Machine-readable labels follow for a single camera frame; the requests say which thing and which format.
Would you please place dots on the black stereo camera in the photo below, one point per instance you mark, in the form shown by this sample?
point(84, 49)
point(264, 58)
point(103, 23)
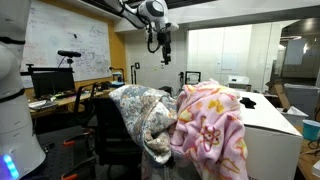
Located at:
point(68, 53)

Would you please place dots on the whiteboard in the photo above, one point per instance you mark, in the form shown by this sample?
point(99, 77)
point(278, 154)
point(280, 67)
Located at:
point(51, 29)

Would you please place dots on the floral quilted blanket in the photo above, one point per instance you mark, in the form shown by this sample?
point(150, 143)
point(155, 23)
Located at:
point(147, 114)

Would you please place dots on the black monitor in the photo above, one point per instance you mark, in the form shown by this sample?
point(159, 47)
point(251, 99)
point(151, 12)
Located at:
point(51, 80)

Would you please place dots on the black mesh office chair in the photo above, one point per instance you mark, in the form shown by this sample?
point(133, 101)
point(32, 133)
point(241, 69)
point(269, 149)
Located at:
point(113, 144)

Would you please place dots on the large white box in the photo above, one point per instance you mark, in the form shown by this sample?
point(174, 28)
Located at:
point(273, 143)

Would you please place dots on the teal cup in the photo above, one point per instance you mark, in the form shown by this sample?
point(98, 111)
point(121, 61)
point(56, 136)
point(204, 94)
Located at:
point(311, 129)

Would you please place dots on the pink fleece blanket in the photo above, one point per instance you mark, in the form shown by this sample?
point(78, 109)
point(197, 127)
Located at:
point(209, 133)

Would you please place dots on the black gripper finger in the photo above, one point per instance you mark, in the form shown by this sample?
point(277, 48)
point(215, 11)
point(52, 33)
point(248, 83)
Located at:
point(169, 59)
point(164, 60)

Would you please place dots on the white printer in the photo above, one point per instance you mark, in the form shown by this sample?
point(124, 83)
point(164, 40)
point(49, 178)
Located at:
point(240, 82)

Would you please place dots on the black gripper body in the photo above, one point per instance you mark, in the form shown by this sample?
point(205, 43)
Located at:
point(164, 39)

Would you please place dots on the black cloth on box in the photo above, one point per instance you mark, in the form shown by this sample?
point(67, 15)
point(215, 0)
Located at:
point(248, 103)

